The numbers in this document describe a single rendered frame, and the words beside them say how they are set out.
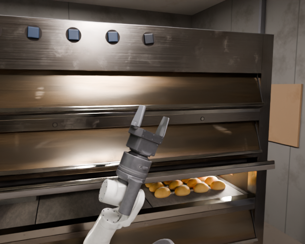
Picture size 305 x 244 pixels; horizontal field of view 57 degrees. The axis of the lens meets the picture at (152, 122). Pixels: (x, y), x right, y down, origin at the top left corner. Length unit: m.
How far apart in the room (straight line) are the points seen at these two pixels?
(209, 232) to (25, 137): 1.08
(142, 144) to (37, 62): 0.68
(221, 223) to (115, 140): 0.79
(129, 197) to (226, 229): 1.06
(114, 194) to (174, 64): 0.81
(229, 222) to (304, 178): 2.06
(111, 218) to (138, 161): 0.20
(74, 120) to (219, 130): 0.76
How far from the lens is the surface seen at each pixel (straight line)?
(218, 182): 1.84
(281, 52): 3.87
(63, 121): 1.31
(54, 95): 1.30
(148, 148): 0.81
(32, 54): 1.31
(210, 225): 1.71
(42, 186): 1.22
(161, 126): 0.86
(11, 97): 1.31
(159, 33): 1.40
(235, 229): 1.79
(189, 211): 1.59
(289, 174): 3.84
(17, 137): 1.35
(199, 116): 1.48
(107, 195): 0.80
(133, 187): 0.77
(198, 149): 1.49
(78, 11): 5.01
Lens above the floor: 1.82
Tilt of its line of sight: 7 degrees down
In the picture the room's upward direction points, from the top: straight up
